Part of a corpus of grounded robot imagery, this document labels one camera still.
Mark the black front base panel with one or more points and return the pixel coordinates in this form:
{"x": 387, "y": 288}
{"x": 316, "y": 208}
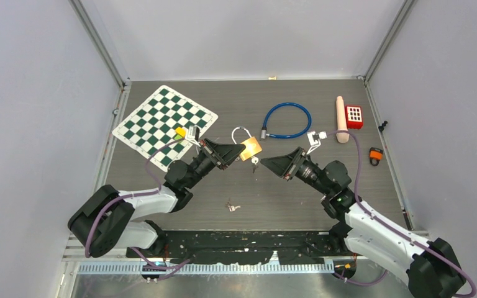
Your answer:
{"x": 247, "y": 247}

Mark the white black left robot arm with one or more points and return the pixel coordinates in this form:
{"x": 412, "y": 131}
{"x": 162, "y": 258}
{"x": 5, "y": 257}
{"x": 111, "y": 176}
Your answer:
{"x": 109, "y": 219}

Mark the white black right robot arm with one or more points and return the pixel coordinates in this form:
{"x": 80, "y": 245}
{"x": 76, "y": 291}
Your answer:
{"x": 428, "y": 268}

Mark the aluminium frame rail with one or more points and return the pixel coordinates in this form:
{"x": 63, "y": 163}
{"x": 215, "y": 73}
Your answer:
{"x": 124, "y": 261}

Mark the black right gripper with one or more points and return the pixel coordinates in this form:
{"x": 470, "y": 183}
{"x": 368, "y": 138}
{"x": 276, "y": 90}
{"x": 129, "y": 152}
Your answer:
{"x": 284, "y": 166}

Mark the yellow block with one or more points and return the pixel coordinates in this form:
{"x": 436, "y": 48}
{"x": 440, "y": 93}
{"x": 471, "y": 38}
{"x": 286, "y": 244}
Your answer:
{"x": 180, "y": 132}

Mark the black knob on rail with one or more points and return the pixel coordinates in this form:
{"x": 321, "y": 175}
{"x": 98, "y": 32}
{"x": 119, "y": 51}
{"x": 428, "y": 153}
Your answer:
{"x": 382, "y": 126}

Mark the small orange padlock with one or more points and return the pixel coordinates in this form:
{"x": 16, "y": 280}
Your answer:
{"x": 375, "y": 156}

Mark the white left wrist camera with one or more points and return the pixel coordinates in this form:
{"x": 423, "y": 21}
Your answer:
{"x": 192, "y": 136}

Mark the brass padlock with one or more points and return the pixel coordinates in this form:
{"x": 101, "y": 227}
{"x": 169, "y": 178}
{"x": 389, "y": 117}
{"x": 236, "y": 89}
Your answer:
{"x": 252, "y": 146}

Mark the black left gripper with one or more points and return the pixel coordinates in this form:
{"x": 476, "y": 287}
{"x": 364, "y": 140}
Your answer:
{"x": 223, "y": 153}

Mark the green white chessboard mat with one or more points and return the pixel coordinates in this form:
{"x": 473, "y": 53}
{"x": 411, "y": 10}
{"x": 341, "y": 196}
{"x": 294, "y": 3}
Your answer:
{"x": 152, "y": 125}

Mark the beige wooden rolling pin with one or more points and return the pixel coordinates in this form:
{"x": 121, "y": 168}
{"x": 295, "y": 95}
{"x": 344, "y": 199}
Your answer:
{"x": 342, "y": 135}

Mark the blue cable lock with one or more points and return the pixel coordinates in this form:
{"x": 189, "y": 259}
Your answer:
{"x": 286, "y": 120}

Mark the silver keys with white tag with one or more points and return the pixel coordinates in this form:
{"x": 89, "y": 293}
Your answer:
{"x": 231, "y": 207}

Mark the red block with holes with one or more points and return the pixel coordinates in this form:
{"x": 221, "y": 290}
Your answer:
{"x": 353, "y": 115}

